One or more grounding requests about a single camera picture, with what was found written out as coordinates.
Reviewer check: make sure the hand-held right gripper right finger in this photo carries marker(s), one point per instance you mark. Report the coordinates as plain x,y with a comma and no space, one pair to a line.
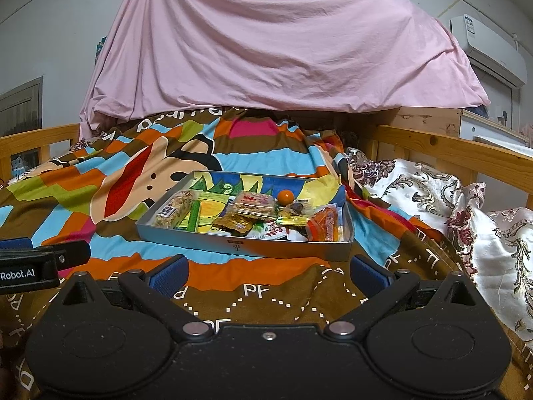
370,277

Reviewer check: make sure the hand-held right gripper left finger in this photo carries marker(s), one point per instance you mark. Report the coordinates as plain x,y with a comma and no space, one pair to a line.
168,277

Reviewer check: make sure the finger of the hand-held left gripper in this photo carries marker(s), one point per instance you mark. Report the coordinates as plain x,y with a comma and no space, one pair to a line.
16,243
75,254

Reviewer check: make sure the green sausage stick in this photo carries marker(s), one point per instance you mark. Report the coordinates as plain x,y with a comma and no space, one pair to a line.
193,216

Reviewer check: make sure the clear mixed nut bar packet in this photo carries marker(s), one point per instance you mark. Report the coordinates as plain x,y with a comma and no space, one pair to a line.
175,210

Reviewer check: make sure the orange snack packet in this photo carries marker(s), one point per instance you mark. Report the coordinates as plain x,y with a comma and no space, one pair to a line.
324,225

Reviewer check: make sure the brown snack packet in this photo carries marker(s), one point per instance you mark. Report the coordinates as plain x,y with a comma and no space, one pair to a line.
233,221

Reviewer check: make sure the dinosaur print tray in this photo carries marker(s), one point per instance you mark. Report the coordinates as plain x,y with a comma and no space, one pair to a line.
250,248

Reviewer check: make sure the green yellow snack packet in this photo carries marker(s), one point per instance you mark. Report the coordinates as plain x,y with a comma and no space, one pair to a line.
291,219

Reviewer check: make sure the clear dark snack packet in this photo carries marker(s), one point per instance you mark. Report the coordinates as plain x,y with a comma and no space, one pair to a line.
297,208

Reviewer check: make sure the white red print snack packet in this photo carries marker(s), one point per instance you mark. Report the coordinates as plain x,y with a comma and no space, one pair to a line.
270,231

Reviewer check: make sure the orange rice cracker packet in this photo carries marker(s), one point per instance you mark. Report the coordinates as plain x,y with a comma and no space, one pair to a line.
252,204

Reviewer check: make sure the orange tangerine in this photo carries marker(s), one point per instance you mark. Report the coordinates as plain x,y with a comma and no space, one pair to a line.
286,198

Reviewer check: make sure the colourful cartoon printed blanket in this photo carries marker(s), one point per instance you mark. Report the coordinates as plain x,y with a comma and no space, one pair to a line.
104,166

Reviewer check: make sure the white floral quilt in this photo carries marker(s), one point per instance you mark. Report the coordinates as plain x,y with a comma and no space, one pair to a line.
416,183

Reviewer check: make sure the white cabinet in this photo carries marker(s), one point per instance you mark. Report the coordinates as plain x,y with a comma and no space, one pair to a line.
487,127

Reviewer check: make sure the teal patterned cloth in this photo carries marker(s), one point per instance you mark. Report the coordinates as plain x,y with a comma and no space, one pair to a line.
101,50

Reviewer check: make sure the pink floral cloth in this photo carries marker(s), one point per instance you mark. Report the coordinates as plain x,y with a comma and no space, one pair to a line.
526,135

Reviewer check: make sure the pink bed sheet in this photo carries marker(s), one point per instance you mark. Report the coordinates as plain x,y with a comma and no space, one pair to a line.
270,41

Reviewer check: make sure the white air conditioner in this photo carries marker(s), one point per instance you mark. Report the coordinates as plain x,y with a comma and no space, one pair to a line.
487,46

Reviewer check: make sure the wooden bed frame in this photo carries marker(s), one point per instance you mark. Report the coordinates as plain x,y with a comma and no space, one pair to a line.
437,150

